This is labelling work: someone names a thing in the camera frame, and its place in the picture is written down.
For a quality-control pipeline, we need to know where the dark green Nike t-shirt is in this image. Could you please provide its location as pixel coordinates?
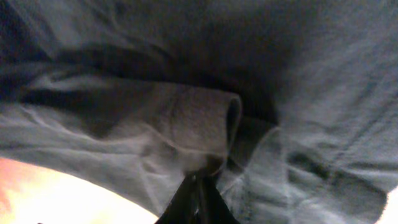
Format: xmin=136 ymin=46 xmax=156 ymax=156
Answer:
xmin=1 ymin=0 xmax=397 ymax=224

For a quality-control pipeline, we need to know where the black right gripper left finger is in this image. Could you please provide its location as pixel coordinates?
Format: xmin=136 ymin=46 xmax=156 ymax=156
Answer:
xmin=155 ymin=176 xmax=198 ymax=224

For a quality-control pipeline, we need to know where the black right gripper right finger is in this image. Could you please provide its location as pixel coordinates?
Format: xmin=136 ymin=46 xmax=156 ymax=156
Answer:
xmin=197 ymin=177 xmax=239 ymax=224

